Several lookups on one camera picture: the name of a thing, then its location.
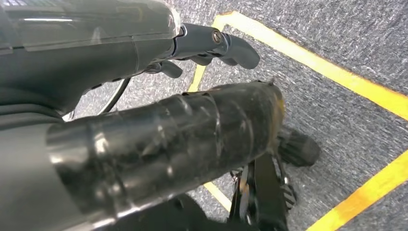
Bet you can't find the black robot leg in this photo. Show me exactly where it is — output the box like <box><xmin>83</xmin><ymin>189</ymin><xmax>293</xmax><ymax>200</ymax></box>
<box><xmin>0</xmin><ymin>79</ymin><xmax>286</xmax><ymax>231</ymax></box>

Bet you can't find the yellow floor tape square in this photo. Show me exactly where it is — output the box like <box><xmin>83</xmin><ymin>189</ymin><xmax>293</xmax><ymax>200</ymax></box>
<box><xmin>187</xmin><ymin>11</ymin><xmax>408</xmax><ymax>231</ymax></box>

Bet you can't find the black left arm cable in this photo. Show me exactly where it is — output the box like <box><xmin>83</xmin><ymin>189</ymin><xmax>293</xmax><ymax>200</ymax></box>
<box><xmin>97</xmin><ymin>78</ymin><xmax>132</xmax><ymax>116</ymax></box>

